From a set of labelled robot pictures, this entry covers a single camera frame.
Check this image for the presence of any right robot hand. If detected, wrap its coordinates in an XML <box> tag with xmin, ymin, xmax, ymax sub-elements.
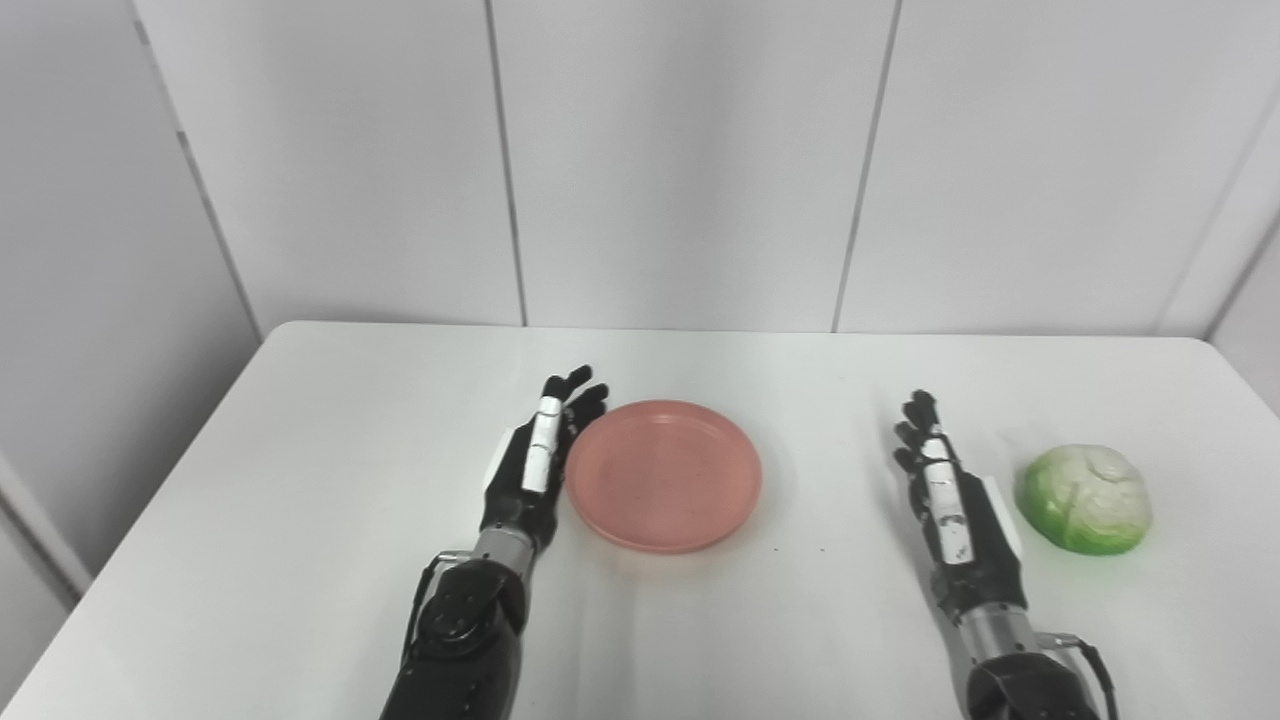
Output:
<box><xmin>893</xmin><ymin>390</ymin><xmax>1029</xmax><ymax>623</ymax></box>

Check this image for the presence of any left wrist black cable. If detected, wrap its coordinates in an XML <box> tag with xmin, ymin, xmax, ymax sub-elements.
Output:
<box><xmin>400</xmin><ymin>550</ymin><xmax>471</xmax><ymax>671</ymax></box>

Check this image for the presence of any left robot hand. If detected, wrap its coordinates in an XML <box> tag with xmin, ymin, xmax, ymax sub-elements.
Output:
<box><xmin>479</xmin><ymin>365</ymin><xmax>609</xmax><ymax>556</ymax></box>

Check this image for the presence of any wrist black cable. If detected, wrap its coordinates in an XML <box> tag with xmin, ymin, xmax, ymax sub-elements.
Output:
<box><xmin>400</xmin><ymin>550</ymin><xmax>471</xmax><ymax>671</ymax></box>
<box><xmin>1035</xmin><ymin>632</ymin><xmax>1119</xmax><ymax>720</ymax></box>

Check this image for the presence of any pink plate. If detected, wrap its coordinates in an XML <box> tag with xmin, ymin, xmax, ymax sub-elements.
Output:
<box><xmin>565</xmin><ymin>400</ymin><xmax>763</xmax><ymax>555</ymax></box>

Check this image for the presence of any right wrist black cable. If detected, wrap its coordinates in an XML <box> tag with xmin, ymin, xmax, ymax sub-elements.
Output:
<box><xmin>1035</xmin><ymin>632</ymin><xmax>1119</xmax><ymax>720</ymax></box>

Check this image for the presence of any green white cabbage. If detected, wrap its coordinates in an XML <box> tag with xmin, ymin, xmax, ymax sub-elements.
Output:
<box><xmin>1017</xmin><ymin>443</ymin><xmax>1154</xmax><ymax>557</ymax></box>

